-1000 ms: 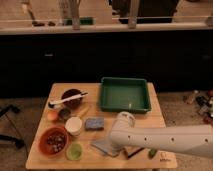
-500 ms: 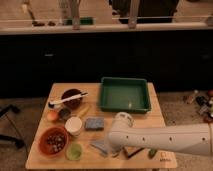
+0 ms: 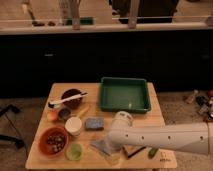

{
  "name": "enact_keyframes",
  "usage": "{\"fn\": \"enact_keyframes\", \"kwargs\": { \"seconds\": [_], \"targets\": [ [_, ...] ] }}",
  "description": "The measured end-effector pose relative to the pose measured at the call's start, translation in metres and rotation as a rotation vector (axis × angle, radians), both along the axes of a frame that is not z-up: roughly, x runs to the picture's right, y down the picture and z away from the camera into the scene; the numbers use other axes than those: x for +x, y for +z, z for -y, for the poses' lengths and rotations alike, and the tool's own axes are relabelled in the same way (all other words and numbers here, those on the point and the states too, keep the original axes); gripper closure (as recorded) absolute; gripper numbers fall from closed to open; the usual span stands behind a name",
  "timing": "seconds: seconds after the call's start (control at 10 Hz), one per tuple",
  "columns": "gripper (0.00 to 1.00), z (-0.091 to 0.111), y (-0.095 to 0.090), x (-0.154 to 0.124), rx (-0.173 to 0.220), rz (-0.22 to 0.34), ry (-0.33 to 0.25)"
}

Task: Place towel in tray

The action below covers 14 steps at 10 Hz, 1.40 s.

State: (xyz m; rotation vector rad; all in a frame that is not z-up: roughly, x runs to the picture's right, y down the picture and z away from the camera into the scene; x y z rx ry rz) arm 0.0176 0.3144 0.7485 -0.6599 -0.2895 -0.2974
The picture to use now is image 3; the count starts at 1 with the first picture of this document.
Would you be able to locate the blue grey towel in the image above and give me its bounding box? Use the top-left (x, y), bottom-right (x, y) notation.
top-left (90, 139), bottom-right (113, 156)

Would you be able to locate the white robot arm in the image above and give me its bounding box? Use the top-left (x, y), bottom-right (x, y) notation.
top-left (106, 111), bottom-right (213, 155)

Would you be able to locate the green plastic tray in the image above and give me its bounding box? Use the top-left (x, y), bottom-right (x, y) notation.
top-left (98, 77), bottom-right (151, 114)

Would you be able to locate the dark brown bowl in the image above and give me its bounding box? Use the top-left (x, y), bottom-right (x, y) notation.
top-left (61, 88), bottom-right (84, 110)

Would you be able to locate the blue sponge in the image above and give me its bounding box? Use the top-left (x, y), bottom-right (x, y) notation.
top-left (85, 117), bottom-right (104, 131)

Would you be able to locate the small dark cup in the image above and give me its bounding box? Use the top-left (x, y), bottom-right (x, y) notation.
top-left (58, 108), bottom-right (71, 121)

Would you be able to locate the white cup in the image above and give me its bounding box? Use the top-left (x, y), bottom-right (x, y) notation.
top-left (65, 117), bottom-right (82, 136)

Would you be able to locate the wooden table board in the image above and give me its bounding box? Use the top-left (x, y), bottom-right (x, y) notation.
top-left (25, 83), bottom-right (177, 170)

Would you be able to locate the orange peach fruit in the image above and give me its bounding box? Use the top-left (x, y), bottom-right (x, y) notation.
top-left (47, 111), bottom-right (58, 122)

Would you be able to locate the wooden block brush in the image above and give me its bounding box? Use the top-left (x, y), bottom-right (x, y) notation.
top-left (123, 146), bottom-right (144, 159)

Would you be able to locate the light green small bowl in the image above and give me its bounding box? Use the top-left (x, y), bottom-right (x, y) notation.
top-left (66, 143), bottom-right (82, 161)

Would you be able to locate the orange bowl with nuts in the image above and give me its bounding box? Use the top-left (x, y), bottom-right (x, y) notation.
top-left (38, 126), bottom-right (69, 158)

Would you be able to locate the green cucumber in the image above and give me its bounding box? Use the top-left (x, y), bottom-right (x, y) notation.
top-left (148, 148), bottom-right (158, 159)

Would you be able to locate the black chair base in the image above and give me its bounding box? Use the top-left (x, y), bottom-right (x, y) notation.
top-left (0, 104), bottom-right (27, 150)

